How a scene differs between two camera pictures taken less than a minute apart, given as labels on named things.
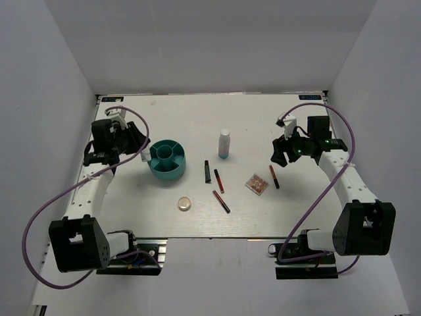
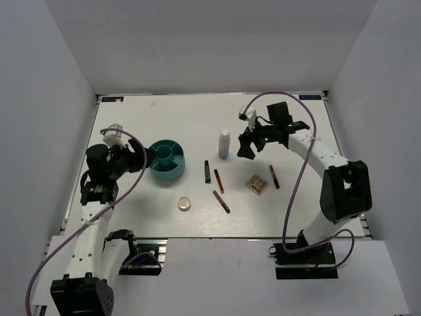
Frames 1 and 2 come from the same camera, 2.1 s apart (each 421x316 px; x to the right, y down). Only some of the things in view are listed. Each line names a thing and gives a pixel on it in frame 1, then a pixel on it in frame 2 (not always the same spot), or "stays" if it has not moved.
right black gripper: [280, 146] to [245, 140]
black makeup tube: [208, 180] stays
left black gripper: [137, 138] to [137, 158]
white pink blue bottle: [224, 143] stays
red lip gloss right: [274, 177] stays
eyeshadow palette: [256, 184] stays
